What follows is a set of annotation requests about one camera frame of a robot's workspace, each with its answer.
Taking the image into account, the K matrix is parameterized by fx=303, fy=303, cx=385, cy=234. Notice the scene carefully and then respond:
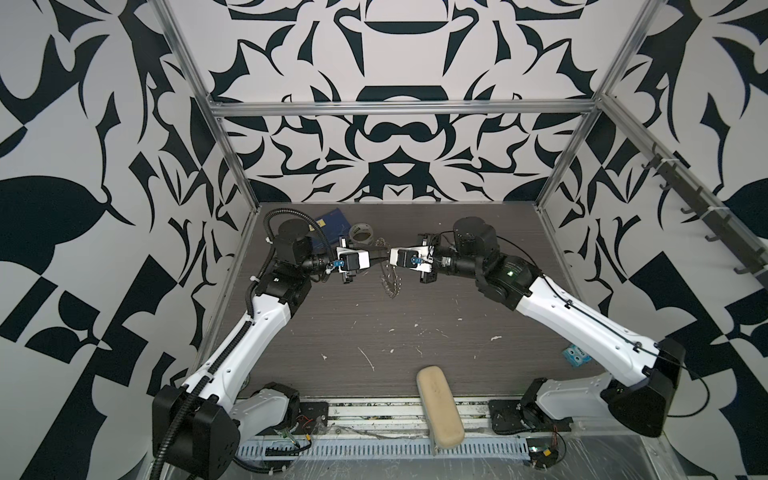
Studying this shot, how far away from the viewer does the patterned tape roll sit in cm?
107

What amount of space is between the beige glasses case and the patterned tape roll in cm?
47

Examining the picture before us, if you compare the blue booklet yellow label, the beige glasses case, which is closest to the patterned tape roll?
the blue booklet yellow label

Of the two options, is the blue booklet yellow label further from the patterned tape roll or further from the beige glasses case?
the beige glasses case

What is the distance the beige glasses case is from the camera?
0.70 m

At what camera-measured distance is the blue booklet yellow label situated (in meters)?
1.11

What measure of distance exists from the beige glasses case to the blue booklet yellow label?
1.76 feet

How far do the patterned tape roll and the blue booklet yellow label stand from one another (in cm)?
2
